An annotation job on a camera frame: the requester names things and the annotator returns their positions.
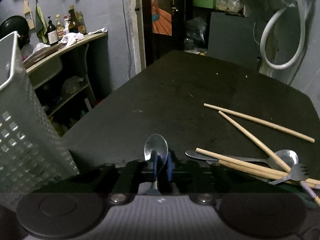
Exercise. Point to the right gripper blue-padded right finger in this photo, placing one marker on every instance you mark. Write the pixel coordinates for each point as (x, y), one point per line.
(188, 178)

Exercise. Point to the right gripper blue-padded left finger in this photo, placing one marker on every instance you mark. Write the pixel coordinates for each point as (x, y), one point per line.
(136, 178)

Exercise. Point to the blue handled small spoon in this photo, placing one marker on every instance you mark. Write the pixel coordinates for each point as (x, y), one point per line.
(156, 154)

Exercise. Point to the white perforated utensil basket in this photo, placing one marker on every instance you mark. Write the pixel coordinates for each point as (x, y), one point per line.
(31, 150)

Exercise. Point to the wooden kitchen counter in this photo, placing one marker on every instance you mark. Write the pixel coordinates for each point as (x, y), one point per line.
(44, 60)

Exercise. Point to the plain wooden chopstick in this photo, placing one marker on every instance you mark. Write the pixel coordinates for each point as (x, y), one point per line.
(262, 122)
(258, 142)

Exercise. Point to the steel fork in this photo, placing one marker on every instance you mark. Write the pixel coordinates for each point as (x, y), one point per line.
(298, 172)

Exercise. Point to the white cloth on counter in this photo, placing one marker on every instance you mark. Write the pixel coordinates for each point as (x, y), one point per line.
(71, 39)

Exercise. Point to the dark glass bottle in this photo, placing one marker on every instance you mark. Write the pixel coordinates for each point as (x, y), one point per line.
(53, 38)

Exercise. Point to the green hanging cloth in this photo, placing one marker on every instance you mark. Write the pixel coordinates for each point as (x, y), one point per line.
(41, 27)

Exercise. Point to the green box on shelf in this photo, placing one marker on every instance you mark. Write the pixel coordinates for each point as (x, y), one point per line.
(210, 4)

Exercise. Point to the black wok pan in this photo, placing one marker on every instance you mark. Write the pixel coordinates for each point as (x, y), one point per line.
(18, 24)

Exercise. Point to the wooden wall grater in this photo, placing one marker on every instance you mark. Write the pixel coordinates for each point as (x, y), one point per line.
(28, 14)

